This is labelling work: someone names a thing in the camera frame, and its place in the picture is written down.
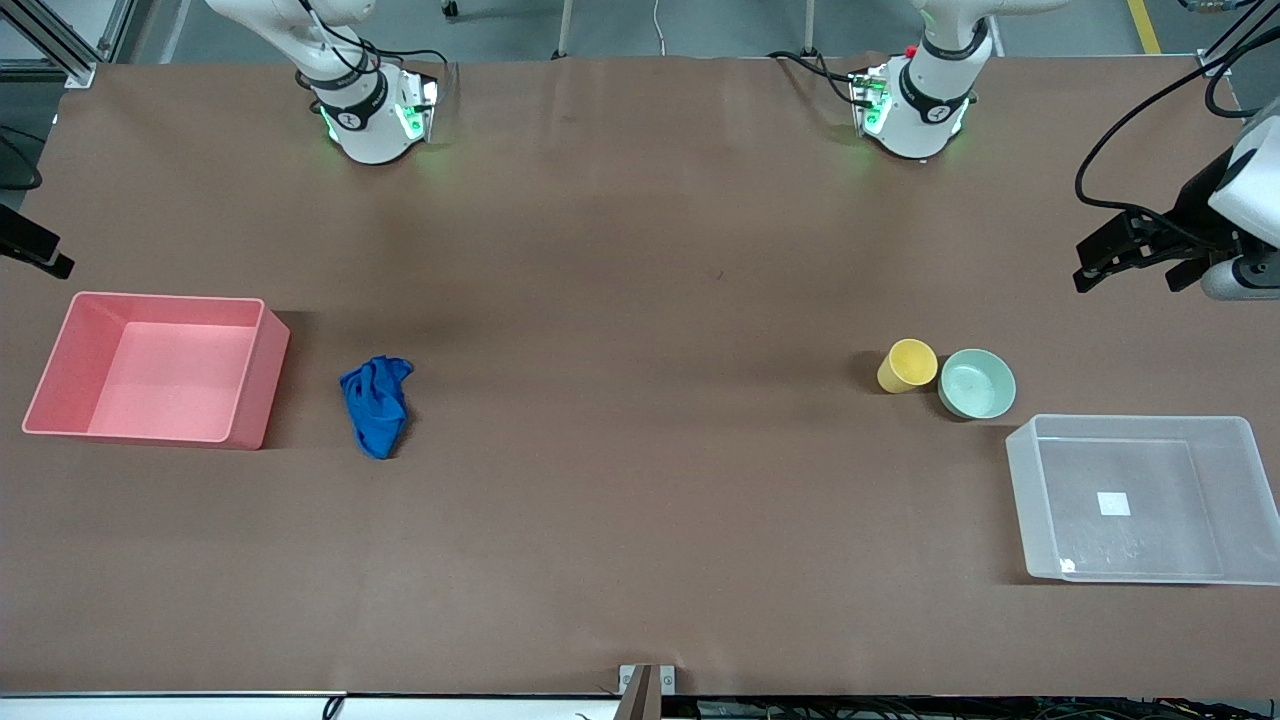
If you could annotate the metal table edge bracket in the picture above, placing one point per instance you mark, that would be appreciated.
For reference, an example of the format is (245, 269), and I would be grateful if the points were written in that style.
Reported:
(647, 678)

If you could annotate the aluminium frame corner bracket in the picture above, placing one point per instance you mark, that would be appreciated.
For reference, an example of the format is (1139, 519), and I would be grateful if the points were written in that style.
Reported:
(1212, 63)

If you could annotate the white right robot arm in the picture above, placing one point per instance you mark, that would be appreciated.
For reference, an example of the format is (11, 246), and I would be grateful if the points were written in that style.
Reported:
(370, 130)

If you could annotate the yellow plastic cup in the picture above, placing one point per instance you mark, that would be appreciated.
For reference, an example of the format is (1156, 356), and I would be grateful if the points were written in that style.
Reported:
(905, 367)

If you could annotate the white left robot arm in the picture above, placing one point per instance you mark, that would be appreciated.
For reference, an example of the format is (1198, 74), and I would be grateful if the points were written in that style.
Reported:
(915, 115)

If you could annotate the grey metal leg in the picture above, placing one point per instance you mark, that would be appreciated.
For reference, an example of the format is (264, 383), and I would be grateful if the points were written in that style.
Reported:
(808, 28)
(565, 30)

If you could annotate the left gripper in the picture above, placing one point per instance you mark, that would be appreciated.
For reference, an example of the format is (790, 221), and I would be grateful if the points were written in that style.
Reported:
(1193, 212)

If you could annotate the pink plastic bin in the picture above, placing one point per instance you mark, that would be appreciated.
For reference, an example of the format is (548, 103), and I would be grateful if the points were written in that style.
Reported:
(160, 380)

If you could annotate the clear plastic box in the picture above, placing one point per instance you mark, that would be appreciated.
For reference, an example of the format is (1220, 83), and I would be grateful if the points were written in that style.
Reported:
(1140, 540)

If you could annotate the blue cloth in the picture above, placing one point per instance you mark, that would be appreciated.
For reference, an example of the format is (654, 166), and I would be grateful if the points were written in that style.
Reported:
(378, 405)

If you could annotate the square white label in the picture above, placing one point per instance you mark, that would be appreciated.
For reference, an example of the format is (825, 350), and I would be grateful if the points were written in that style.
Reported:
(1113, 504)

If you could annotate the brown paper table cover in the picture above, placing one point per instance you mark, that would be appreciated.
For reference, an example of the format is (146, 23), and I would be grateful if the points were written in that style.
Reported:
(640, 300)

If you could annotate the mint green bowl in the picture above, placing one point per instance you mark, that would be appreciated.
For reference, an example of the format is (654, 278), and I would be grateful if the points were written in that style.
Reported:
(977, 385)

